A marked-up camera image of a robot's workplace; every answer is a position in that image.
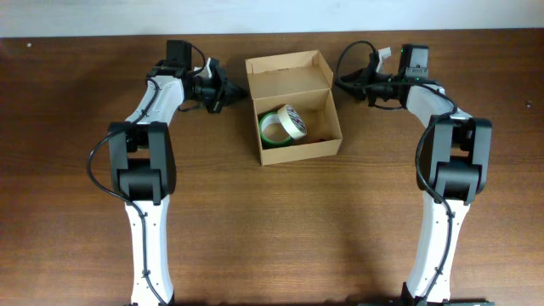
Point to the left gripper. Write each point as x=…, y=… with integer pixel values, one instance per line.
x=226, y=93

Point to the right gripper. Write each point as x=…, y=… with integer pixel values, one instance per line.
x=362, y=80

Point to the green tape roll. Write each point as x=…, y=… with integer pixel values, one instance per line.
x=272, y=132

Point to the brown cardboard box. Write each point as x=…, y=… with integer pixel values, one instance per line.
x=304, y=81

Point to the white tape roll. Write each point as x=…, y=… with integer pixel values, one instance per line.
x=292, y=122

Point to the orange utility knife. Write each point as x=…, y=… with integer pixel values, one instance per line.
x=313, y=141

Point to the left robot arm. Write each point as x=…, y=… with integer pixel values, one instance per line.
x=142, y=163

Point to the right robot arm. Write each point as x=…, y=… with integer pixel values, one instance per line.
x=451, y=162

